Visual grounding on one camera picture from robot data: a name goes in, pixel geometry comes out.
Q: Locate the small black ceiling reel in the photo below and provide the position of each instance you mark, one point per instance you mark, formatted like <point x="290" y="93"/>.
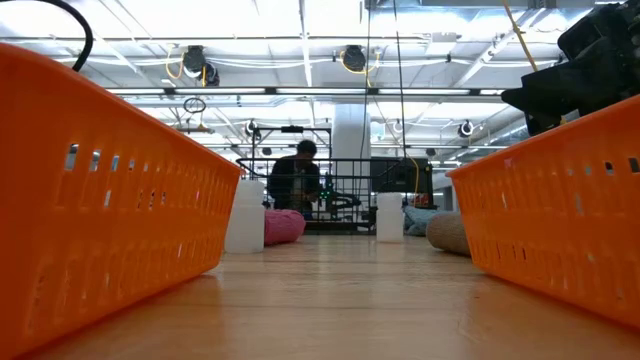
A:
<point x="250" y="128"/>
<point x="465" y="128"/>

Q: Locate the person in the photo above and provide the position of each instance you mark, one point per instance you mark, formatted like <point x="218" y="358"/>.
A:
<point x="295" y="180"/>

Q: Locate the black monitor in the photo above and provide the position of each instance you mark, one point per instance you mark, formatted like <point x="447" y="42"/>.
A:
<point x="400" y="175"/>

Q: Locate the orange plastic basket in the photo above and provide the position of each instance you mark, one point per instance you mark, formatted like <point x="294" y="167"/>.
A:
<point x="550" y="210"/>
<point x="100" y="200"/>

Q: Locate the black metal rig frame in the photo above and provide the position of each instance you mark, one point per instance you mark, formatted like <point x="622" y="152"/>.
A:
<point x="292" y="129"/>

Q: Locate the brown bandage roll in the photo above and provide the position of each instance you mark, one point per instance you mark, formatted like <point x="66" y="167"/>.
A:
<point x="447" y="232"/>

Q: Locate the long ceiling light strip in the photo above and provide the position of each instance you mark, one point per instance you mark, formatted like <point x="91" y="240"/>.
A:
<point x="320" y="91"/>

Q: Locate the pink bandage roll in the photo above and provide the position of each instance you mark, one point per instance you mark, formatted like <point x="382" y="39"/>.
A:
<point x="285" y="226"/>

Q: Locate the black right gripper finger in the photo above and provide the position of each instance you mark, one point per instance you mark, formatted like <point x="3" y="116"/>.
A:
<point x="542" y="124"/>
<point x="515" y="95"/>

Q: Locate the blue patterned folded cloth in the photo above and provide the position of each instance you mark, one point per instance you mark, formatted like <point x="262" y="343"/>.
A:
<point x="417" y="220"/>

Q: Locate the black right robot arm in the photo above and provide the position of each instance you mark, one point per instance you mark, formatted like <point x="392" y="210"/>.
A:
<point x="600" y="25"/>

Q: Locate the white building column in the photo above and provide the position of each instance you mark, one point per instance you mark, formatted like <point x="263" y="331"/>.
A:
<point x="350" y="140"/>

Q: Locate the white plastic medicine bottle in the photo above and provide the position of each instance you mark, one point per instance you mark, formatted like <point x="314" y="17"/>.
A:
<point x="390" y="217"/>
<point x="245" y="215"/>

